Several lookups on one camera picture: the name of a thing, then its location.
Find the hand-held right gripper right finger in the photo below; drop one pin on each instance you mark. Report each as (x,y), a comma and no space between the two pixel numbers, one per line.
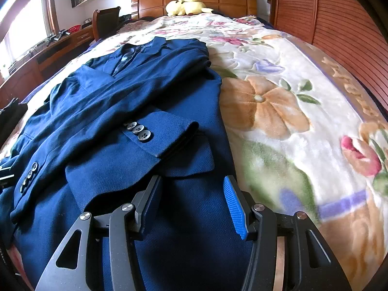
(236,209)

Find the dark folded clothes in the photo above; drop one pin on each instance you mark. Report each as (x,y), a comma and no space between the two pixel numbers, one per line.
(12,118)

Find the wooden chair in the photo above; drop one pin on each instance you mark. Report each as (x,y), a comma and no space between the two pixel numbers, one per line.
(106,21)

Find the window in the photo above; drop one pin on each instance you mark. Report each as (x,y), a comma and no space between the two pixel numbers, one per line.
(24,27)

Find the red basket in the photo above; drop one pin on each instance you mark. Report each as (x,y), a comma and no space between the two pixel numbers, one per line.
(73,29)

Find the blue suit jacket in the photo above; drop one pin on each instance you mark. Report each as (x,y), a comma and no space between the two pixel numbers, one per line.
(121,103)

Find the floral blanket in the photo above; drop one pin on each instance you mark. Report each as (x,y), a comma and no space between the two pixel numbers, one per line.
(288,66)

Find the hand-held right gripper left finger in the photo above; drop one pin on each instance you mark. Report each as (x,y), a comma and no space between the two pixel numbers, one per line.
(150,206)

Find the yellow plush toy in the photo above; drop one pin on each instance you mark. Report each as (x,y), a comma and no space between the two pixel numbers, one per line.
(185,6)

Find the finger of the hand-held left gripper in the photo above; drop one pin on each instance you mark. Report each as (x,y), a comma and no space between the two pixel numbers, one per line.
(6,177)

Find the wooden desk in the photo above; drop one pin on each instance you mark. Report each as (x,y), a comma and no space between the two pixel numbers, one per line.
(45,57)

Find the wooden slatted wardrobe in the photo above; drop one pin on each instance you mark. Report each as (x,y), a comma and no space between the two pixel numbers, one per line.
(333,21)

